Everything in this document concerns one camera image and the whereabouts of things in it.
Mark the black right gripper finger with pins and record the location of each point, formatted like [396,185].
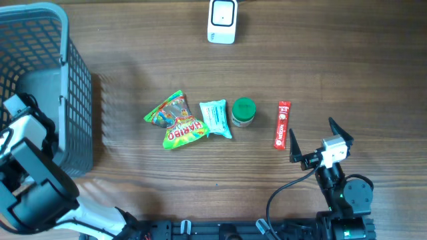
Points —
[337,130]
[295,152]

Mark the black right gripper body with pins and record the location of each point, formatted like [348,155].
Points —
[309,160]

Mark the red Nescafe stick sachet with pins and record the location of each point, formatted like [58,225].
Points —
[282,124]

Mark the green lid jar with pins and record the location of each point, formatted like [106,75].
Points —
[243,112]

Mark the mint toilet wipes pack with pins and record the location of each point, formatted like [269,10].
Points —
[214,116]

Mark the colourful candy bag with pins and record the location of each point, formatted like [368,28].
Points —
[182,127]

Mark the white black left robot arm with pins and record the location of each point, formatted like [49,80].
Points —
[36,195]

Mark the white barcode scanner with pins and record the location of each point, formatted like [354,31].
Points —
[222,21]

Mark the grey plastic mesh basket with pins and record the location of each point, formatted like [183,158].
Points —
[38,57]

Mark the black aluminium mounting rail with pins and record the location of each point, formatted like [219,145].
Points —
[288,229]

